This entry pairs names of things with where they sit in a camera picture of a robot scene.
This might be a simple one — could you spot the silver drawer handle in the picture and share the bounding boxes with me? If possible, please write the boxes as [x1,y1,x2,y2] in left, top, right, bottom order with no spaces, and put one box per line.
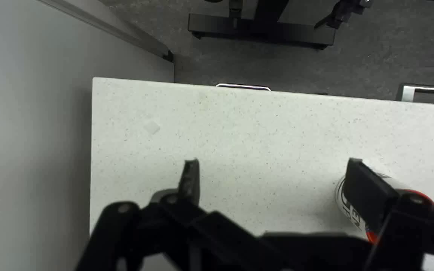
[214,82,273,94]

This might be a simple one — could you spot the white mug with orange inside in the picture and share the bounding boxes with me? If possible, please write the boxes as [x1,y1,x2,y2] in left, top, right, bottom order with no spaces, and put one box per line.
[333,172,434,244]

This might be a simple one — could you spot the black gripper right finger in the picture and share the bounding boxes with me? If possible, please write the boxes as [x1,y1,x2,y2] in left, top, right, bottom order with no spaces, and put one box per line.
[344,157,434,271]

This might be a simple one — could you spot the black perforated work table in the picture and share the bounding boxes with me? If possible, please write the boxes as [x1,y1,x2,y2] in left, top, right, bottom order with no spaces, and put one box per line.
[187,0,338,52]

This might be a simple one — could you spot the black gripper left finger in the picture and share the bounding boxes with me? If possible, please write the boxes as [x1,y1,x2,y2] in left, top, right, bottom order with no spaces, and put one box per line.
[76,159,259,271]

